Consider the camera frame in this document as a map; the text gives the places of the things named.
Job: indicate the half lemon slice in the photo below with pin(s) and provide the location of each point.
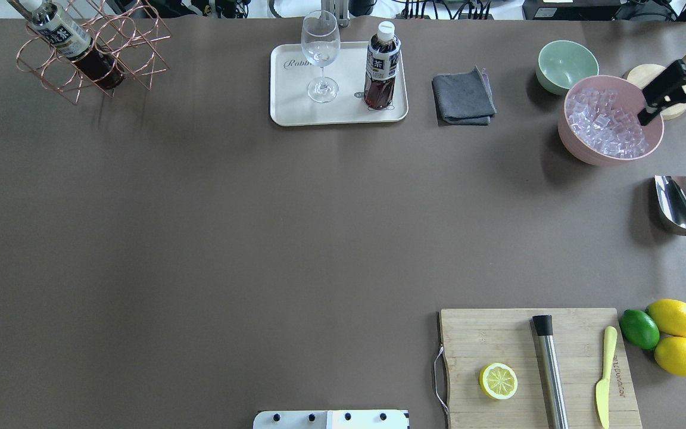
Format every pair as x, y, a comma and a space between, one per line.
498, 381

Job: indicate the green lime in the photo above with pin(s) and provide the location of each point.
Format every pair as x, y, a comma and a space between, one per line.
639, 329

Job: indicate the pink bowl of ice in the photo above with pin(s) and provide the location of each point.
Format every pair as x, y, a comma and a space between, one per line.
599, 123

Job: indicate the grey folded cloth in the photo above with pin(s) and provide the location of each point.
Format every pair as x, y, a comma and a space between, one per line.
464, 98

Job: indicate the tea bottle white cap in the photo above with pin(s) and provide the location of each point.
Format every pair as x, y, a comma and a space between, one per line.
383, 53

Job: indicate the clear wine glass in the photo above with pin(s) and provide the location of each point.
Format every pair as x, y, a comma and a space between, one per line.
320, 43

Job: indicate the yellow plastic knife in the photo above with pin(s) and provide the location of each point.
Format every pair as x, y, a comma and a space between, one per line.
602, 386

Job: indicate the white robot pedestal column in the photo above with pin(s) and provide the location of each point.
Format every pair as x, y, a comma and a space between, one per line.
346, 418

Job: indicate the steel muddler black tip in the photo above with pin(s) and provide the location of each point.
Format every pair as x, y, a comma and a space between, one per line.
553, 385

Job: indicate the bamboo cutting board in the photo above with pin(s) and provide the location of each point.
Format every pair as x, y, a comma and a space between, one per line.
473, 338

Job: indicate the copper wire bottle basket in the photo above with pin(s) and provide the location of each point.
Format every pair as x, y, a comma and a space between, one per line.
131, 31

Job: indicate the aluminium frame post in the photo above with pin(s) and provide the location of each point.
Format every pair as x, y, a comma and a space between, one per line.
340, 9

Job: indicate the yellow lemon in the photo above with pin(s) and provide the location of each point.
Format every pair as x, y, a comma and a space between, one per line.
670, 355
669, 316

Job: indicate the steel ice scoop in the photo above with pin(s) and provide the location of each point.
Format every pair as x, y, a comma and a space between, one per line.
682, 214

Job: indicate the green ceramic bowl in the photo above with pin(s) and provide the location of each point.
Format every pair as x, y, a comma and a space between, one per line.
563, 63

